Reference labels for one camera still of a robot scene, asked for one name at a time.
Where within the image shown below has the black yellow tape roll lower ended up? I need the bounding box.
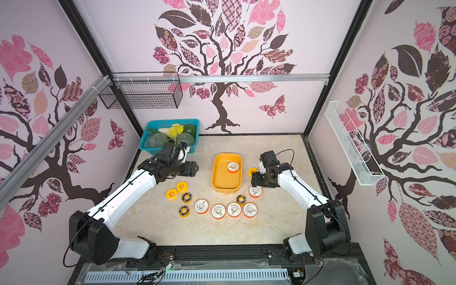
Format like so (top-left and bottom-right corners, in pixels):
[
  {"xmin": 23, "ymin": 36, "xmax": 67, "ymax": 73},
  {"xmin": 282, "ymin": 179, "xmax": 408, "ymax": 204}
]
[{"xmin": 179, "ymin": 205, "xmax": 191, "ymax": 217}]

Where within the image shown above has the black yellow tape roll right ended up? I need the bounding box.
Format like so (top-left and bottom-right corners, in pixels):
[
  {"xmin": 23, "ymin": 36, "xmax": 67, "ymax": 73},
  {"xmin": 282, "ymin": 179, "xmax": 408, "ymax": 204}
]
[{"xmin": 236, "ymin": 195, "xmax": 247, "ymax": 205}]

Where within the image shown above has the black yellow tape roll middle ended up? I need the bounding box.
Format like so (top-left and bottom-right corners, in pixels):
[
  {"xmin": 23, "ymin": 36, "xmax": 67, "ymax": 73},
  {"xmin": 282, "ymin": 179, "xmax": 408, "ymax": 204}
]
[{"xmin": 181, "ymin": 192, "xmax": 192, "ymax": 204}]

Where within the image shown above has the yellow plastic storage box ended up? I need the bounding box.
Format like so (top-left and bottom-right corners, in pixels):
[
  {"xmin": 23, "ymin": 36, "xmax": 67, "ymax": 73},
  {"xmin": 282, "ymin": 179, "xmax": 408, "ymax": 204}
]
[{"xmin": 211, "ymin": 153, "xmax": 242, "ymax": 194}]

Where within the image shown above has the dark green avocado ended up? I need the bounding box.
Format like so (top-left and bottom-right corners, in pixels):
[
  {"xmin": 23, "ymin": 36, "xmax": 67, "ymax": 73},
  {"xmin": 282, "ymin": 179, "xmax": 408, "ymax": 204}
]
[{"xmin": 182, "ymin": 124, "xmax": 197, "ymax": 139}]

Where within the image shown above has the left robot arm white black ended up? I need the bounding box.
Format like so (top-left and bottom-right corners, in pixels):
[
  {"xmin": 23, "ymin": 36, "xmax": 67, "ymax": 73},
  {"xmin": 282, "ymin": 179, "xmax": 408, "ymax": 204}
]
[{"xmin": 67, "ymin": 142, "xmax": 199, "ymax": 265}]

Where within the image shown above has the yellow tape roll upper right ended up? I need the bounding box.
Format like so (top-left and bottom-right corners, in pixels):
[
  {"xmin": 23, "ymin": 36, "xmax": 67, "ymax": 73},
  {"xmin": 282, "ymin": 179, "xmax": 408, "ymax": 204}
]
[{"xmin": 248, "ymin": 167, "xmax": 258, "ymax": 178}]

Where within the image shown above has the yellow tape roll upper left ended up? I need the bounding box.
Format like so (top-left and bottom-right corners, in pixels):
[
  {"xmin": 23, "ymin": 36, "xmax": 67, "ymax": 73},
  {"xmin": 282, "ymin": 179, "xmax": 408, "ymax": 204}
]
[{"xmin": 176, "ymin": 181, "xmax": 188, "ymax": 194}]

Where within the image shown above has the white wire wall shelf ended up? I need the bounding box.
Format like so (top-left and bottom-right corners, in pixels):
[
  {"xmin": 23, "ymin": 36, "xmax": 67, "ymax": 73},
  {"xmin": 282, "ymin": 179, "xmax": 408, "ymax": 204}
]
[{"xmin": 324, "ymin": 101, "xmax": 386, "ymax": 186}]

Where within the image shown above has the green round melon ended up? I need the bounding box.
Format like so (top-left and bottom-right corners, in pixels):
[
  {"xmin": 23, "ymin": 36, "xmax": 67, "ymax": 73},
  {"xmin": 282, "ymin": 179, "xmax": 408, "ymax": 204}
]
[
  {"xmin": 176, "ymin": 133, "xmax": 195, "ymax": 146},
  {"xmin": 148, "ymin": 133, "xmax": 169, "ymax": 148}
]

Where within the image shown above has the teal plastic basket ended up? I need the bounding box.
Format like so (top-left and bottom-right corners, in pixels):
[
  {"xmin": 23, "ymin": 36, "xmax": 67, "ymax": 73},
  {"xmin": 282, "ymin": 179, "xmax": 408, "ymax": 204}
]
[{"xmin": 139, "ymin": 119, "xmax": 200, "ymax": 155}]

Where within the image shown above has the black yellow tape roll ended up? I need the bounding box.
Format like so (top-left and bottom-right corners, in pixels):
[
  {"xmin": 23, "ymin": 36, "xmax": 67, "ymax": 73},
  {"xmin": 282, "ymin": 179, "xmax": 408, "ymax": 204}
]
[
  {"xmin": 181, "ymin": 192, "xmax": 192, "ymax": 204},
  {"xmin": 179, "ymin": 205, "xmax": 191, "ymax": 217},
  {"xmin": 236, "ymin": 195, "xmax": 247, "ymax": 205}
]

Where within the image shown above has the yellow tape roll far left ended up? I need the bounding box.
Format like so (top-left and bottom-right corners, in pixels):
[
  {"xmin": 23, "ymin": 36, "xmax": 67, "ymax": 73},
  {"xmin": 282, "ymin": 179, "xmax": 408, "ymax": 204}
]
[{"xmin": 166, "ymin": 189, "xmax": 179, "ymax": 201}]

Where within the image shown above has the white cable duct strip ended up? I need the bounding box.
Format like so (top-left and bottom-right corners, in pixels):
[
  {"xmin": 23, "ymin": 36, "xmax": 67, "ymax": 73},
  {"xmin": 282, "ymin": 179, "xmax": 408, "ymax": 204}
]
[{"xmin": 83, "ymin": 268, "xmax": 290, "ymax": 285}]

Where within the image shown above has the green round melon right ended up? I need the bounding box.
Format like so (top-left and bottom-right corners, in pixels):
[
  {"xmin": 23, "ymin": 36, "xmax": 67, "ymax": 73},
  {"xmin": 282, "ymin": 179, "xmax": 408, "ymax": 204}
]
[{"xmin": 176, "ymin": 133, "xmax": 195, "ymax": 146}]

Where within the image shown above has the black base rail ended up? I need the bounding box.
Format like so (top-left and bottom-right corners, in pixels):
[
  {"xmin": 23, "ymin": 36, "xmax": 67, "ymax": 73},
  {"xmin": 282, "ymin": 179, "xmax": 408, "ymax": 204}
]
[{"xmin": 68, "ymin": 243, "xmax": 376, "ymax": 285}]

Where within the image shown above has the yellow white cabbage toy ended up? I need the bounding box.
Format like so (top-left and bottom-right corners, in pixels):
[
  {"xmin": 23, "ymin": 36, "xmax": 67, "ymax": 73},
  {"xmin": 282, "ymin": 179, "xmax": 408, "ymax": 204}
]
[{"xmin": 158, "ymin": 123, "xmax": 184, "ymax": 139}]

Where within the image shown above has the green round melon left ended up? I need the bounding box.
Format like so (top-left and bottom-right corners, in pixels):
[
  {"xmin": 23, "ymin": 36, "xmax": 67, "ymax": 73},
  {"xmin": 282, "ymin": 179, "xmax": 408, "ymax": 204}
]
[{"xmin": 148, "ymin": 133, "xmax": 169, "ymax": 148}]

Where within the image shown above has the orange white tape roll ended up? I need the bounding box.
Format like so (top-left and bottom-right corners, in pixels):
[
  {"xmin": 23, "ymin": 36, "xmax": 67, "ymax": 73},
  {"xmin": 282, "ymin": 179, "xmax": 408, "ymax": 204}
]
[
  {"xmin": 243, "ymin": 203, "xmax": 258, "ymax": 219},
  {"xmin": 249, "ymin": 186, "xmax": 262, "ymax": 198},
  {"xmin": 227, "ymin": 161, "xmax": 240, "ymax": 173},
  {"xmin": 227, "ymin": 202, "xmax": 242, "ymax": 218},
  {"xmin": 211, "ymin": 204, "xmax": 226, "ymax": 220},
  {"xmin": 194, "ymin": 199, "xmax": 209, "ymax": 214}
]

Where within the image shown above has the black wire wall basket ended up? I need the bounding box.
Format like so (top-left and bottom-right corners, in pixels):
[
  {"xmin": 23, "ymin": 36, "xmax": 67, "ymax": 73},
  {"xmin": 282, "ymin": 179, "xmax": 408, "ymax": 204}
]
[{"xmin": 99, "ymin": 71, "xmax": 183, "ymax": 110}]

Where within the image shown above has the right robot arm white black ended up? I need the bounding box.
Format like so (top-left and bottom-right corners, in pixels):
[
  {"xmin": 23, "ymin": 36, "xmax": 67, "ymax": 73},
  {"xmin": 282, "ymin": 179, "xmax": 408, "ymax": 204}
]
[{"xmin": 251, "ymin": 151, "xmax": 351, "ymax": 256}]

